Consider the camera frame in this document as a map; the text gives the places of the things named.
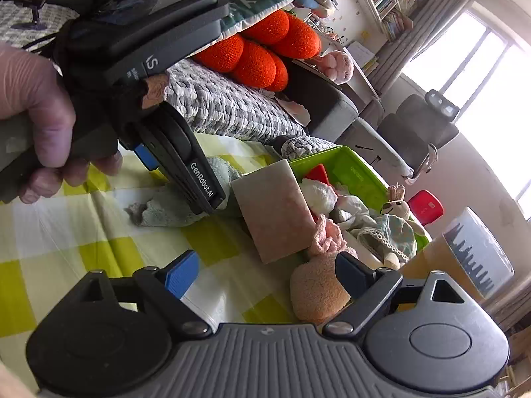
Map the black stand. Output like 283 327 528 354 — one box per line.
10 2 48 31

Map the yellow cylinder container clear lid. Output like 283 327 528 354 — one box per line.
400 207 515 311

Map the red plastic chair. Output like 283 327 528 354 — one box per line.
408 190 444 225

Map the green plastic tray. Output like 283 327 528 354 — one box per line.
288 145 432 253

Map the orange segmented plush cushion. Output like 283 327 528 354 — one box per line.
194 8 322 92

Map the white cloth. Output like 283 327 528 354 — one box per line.
335 193 374 230

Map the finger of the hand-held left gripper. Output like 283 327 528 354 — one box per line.
133 142 160 172

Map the pink plush animal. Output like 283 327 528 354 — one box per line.
309 50 354 84

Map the rabbit doll blue dress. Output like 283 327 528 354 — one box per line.
357 186 428 270

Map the grey sofa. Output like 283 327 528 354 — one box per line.
286 61 361 144

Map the torn paper sheet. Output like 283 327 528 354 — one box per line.
285 99 311 128

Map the grey curtain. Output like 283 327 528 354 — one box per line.
367 0 485 94

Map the white plush toy red hat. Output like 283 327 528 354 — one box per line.
299 164 338 221

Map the light green cloth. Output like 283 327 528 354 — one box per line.
126 155 242 228

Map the large white sponge block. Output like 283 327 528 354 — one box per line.
230 160 320 264

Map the window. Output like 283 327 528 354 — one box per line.
402 0 531 216

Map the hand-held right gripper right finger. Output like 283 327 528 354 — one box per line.
323 252 469 337

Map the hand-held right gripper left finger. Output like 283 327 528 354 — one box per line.
78 250 213 337

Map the grey quilted ottoman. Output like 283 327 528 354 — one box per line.
281 136 338 159

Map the person's left hand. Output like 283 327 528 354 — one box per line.
0 40 124 205

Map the pink towel plush toy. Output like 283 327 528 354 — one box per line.
289 216 358 324

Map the grey white quilted sofa cover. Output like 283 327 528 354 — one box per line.
160 59 313 142

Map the yellow-green checked tablecloth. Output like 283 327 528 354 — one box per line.
0 133 324 390

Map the grey office chair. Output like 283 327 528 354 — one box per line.
356 89 461 185

